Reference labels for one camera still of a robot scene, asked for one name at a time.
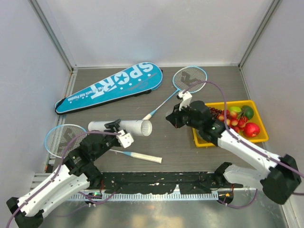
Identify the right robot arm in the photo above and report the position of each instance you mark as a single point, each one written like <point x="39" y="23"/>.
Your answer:
<point x="278" y="177"/>

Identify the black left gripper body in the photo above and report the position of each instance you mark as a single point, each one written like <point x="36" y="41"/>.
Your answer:
<point x="110" y="140"/>

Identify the blue racket far right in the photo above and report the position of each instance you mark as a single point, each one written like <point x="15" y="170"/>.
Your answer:
<point x="184" y="79"/>

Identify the blue racket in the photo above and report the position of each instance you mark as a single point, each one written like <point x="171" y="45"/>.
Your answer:
<point x="184" y="79"/>
<point x="58" y="138"/>

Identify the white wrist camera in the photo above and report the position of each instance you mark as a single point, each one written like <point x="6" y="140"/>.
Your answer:
<point x="185" y="98"/>
<point x="125" y="139"/>

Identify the yellow-green fruit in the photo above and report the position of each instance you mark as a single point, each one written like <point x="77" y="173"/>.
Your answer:
<point x="235" y="109"/>

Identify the yellow plastic tray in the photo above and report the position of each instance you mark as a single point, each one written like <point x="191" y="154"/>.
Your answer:
<point x="261" y="137"/>

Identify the red cherry bunch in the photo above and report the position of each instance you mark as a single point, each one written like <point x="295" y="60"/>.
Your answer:
<point x="236" y="121"/>

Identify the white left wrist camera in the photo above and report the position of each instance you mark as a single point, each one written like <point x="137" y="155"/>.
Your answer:
<point x="125" y="139"/>

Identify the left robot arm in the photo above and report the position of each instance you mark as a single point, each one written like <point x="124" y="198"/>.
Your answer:
<point x="78" y="150"/>

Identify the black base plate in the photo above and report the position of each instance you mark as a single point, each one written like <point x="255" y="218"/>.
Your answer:
<point x="160" y="183"/>

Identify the blue sport racket bag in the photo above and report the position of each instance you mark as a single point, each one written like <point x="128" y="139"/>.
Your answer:
<point x="139" y="79"/>

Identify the blue racket near left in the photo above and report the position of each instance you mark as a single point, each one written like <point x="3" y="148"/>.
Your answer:
<point x="58" y="138"/>

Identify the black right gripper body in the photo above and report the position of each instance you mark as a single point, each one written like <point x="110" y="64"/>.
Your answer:
<point x="186" y="117"/>

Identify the white shuttlecock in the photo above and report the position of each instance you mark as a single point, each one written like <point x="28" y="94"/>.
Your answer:
<point x="146" y="128"/>

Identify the red apple in tray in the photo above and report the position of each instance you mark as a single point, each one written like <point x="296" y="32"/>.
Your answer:
<point x="251" y="130"/>

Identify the green lime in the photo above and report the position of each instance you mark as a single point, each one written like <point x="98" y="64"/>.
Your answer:
<point x="247" y="111"/>

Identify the white shuttlecock tube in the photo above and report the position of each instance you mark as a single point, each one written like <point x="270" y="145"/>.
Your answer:
<point x="131" y="126"/>

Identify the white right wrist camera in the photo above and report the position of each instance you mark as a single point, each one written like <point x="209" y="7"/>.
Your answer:
<point x="185" y="98"/>

